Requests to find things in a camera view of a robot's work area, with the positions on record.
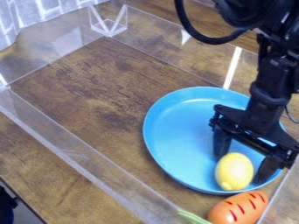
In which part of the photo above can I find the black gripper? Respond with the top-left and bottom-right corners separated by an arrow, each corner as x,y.
210,104 -> 299,185

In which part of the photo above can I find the yellow toy lemon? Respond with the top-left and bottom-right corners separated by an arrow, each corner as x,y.
215,152 -> 255,191

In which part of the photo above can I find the blue oval tray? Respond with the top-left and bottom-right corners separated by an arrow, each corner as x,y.
142,86 -> 287,196

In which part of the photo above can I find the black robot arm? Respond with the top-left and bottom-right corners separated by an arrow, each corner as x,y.
210,0 -> 299,184

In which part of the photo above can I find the orange toy carrot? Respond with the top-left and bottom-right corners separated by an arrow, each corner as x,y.
178,191 -> 269,224

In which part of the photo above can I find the dark object at lower left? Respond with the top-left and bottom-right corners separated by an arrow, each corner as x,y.
0,186 -> 18,224

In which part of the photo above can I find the white patterned curtain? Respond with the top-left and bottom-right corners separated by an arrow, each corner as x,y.
0,0 -> 110,51

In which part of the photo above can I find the black cable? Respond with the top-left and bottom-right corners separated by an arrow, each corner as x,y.
172,0 -> 250,46

